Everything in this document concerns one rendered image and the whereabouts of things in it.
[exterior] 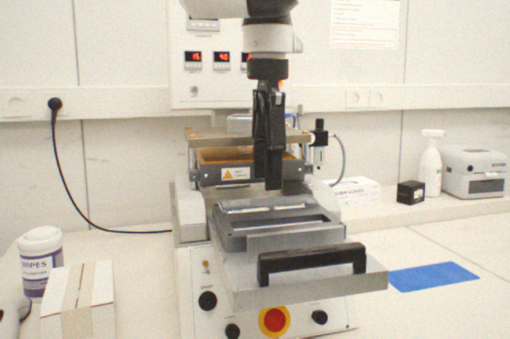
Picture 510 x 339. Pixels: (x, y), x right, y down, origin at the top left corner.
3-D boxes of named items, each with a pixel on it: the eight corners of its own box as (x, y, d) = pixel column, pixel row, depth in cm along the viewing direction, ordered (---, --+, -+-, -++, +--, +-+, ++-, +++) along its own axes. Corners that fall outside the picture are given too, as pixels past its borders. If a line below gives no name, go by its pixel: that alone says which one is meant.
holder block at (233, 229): (212, 216, 76) (212, 203, 76) (310, 207, 81) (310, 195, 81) (226, 253, 60) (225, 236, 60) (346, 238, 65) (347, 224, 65)
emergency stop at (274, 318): (264, 333, 73) (262, 309, 74) (284, 329, 74) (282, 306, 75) (266, 334, 71) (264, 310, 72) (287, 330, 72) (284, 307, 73)
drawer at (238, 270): (206, 232, 78) (205, 194, 77) (311, 222, 84) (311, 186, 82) (233, 319, 50) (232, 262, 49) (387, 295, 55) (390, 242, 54)
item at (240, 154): (198, 163, 100) (197, 126, 99) (281, 159, 106) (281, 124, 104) (205, 180, 84) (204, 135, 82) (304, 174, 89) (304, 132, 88)
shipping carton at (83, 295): (55, 306, 85) (52, 266, 83) (119, 295, 89) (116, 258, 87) (36, 364, 67) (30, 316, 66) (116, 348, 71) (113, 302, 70)
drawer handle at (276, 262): (256, 280, 52) (256, 251, 51) (359, 266, 56) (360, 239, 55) (260, 288, 50) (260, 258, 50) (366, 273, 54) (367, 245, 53)
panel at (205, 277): (194, 356, 69) (187, 246, 74) (351, 329, 76) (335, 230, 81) (194, 359, 67) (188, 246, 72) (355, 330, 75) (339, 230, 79)
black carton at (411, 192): (395, 201, 142) (397, 183, 141) (409, 197, 147) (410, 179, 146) (410, 206, 137) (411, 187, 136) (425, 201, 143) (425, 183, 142)
